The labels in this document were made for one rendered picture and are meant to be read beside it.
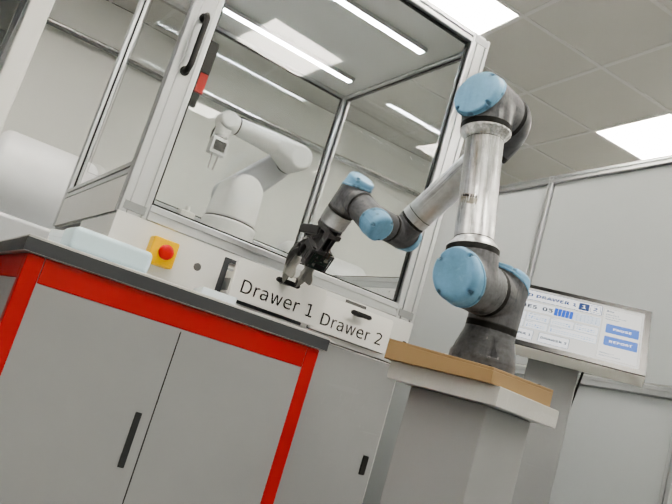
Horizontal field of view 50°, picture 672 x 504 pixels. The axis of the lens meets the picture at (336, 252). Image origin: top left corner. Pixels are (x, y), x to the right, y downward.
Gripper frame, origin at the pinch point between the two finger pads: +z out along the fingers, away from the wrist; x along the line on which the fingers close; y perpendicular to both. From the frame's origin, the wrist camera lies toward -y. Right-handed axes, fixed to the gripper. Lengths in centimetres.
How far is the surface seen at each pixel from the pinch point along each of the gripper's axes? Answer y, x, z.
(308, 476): 18, 32, 51
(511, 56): -214, 158, -81
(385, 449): -114, 178, 138
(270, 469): 62, -14, 11
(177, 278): -6.7, -25.8, 15.4
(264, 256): -15.1, -3.2, 3.7
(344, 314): -8.9, 27.4, 9.1
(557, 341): 11, 85, -18
